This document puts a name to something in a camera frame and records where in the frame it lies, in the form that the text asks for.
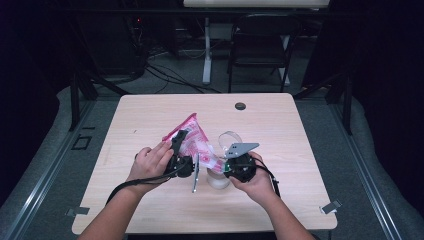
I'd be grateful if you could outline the person's left hand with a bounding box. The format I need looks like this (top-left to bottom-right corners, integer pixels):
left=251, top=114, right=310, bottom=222
left=128, top=141, right=175, bottom=193

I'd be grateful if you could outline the pink plastic snack bag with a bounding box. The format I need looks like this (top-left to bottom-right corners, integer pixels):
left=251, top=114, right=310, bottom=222
left=162, top=112, right=225, bottom=174

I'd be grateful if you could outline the aluminium floor rail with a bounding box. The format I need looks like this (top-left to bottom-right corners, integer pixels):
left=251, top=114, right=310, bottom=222
left=3, top=99, right=96, bottom=240
left=328, top=99, right=403, bottom=240

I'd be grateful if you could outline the grey and white tape strip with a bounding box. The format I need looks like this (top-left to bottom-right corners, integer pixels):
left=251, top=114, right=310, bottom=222
left=319, top=199, right=343, bottom=215

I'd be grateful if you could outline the person's right hand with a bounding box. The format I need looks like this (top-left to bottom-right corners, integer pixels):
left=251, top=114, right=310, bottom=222
left=229, top=152, right=276, bottom=204

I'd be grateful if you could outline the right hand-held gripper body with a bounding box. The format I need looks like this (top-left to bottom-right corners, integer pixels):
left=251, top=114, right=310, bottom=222
left=223, top=143, right=260, bottom=183

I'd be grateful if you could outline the clear glass jar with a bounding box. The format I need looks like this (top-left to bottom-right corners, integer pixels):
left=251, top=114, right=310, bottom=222
left=206, top=166, right=232, bottom=190
left=218, top=131, right=244, bottom=152

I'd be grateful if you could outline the right hand-held gripper black cable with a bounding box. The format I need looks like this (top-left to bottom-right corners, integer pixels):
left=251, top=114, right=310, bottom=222
left=253, top=158, right=281, bottom=198

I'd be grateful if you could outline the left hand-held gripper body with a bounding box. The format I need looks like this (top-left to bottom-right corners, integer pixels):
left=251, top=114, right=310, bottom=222
left=168, top=152, right=200, bottom=194

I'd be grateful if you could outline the left hand-held gripper black cable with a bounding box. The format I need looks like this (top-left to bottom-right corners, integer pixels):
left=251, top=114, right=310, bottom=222
left=105, top=163, right=188, bottom=206

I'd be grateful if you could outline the white desk leg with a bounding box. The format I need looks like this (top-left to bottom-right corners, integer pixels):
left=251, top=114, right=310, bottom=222
left=202, top=17, right=213, bottom=85

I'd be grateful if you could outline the hand-held gripper black cable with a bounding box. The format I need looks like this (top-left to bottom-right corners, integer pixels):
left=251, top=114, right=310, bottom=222
left=253, top=158, right=281, bottom=198
left=105, top=163, right=188, bottom=206

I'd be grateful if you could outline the dark equipment with red light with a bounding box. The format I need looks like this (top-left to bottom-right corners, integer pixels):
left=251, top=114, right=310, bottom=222
left=126, top=14, right=149, bottom=79

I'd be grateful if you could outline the black metal stand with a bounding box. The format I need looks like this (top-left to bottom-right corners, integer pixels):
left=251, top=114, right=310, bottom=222
left=293, top=71, right=354, bottom=136
left=69, top=71, right=129, bottom=132

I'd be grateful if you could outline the black floor cable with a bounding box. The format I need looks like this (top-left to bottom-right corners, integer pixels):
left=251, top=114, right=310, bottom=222
left=146, top=63, right=174, bottom=94
left=144, top=64, right=222, bottom=94

